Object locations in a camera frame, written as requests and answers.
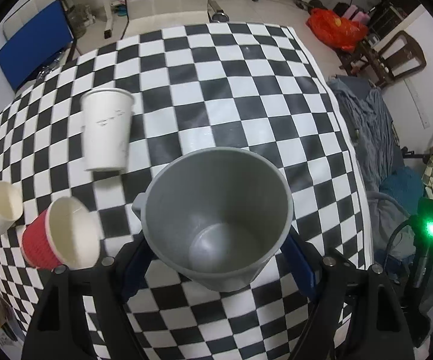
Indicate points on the dark wooden chair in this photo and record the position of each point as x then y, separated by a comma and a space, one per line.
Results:
400, 58

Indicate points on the blue folded mat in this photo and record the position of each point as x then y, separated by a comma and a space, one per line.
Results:
34, 44

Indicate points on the black white checkered tablecloth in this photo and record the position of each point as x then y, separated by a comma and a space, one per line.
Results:
216, 123

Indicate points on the grey plastic mug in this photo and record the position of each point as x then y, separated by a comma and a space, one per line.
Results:
217, 216

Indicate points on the small black dumbbell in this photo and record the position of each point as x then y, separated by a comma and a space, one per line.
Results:
310, 5

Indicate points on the white paper cup lying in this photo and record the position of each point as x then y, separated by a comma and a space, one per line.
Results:
11, 205

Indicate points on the tall white paper cup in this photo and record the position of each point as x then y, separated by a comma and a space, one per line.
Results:
106, 123

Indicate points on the red ribbed paper cup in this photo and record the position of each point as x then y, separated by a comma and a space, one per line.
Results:
64, 234

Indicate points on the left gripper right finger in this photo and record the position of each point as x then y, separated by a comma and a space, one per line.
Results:
354, 313

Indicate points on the grey blue blanket pile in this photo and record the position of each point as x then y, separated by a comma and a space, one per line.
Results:
393, 189

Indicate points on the orange red plastic bag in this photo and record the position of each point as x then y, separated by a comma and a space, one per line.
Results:
334, 31

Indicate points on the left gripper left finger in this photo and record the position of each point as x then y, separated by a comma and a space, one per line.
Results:
59, 329

